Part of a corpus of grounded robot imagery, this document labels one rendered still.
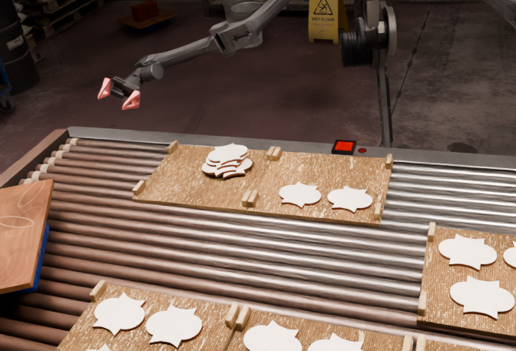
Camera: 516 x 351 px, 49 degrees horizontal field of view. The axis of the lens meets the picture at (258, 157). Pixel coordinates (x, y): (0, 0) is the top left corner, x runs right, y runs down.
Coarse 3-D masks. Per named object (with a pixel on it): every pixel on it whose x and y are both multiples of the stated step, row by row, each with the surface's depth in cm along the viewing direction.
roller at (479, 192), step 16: (80, 160) 223; (96, 160) 220; (112, 160) 218; (128, 160) 216; (144, 160) 214; (160, 160) 213; (432, 192) 179; (448, 192) 177; (464, 192) 175; (480, 192) 174; (496, 192) 173; (512, 192) 171
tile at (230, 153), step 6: (234, 144) 202; (216, 150) 200; (222, 150) 200; (228, 150) 199; (234, 150) 199; (240, 150) 198; (246, 150) 198; (210, 156) 197; (216, 156) 197; (222, 156) 196; (228, 156) 196; (234, 156) 195; (240, 156) 196; (216, 162) 195; (222, 162) 193; (228, 162) 194
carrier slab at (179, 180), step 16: (176, 160) 208; (192, 160) 206; (256, 160) 201; (272, 160) 200; (160, 176) 200; (176, 176) 199; (192, 176) 197; (208, 176) 196; (240, 176) 194; (256, 176) 193; (144, 192) 192; (160, 192) 191; (176, 192) 190; (192, 192) 189; (208, 192) 188; (224, 192) 187; (240, 192) 186; (208, 208) 182; (224, 208) 180; (240, 208) 178
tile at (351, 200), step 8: (336, 192) 178; (344, 192) 177; (352, 192) 177; (360, 192) 176; (328, 200) 176; (336, 200) 174; (344, 200) 174; (352, 200) 173; (360, 200) 173; (368, 200) 172; (336, 208) 172; (344, 208) 171; (352, 208) 170; (360, 208) 170
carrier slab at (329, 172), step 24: (288, 168) 194; (312, 168) 192; (336, 168) 191; (360, 168) 189; (384, 168) 187; (264, 192) 184; (384, 192) 176; (288, 216) 173; (312, 216) 171; (336, 216) 169; (360, 216) 168
